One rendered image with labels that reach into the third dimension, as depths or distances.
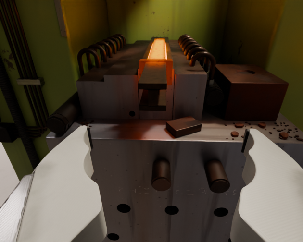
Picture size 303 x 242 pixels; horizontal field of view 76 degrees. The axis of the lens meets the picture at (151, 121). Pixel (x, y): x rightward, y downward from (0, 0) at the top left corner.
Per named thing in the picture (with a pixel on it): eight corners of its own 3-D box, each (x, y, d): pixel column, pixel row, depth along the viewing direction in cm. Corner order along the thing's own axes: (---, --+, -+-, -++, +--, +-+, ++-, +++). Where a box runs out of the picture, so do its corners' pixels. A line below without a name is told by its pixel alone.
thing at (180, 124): (189, 121, 32) (190, 115, 31) (201, 130, 29) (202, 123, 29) (165, 127, 30) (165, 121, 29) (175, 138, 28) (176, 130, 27)
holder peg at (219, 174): (228, 194, 26) (232, 180, 25) (208, 193, 26) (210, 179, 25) (220, 173, 30) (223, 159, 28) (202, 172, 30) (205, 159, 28)
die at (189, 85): (201, 120, 32) (208, 68, 28) (82, 118, 33) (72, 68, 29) (181, 63, 69) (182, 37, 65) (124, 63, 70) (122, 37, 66)
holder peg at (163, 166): (170, 192, 27) (171, 177, 25) (151, 191, 27) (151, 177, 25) (170, 171, 30) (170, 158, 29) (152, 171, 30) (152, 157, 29)
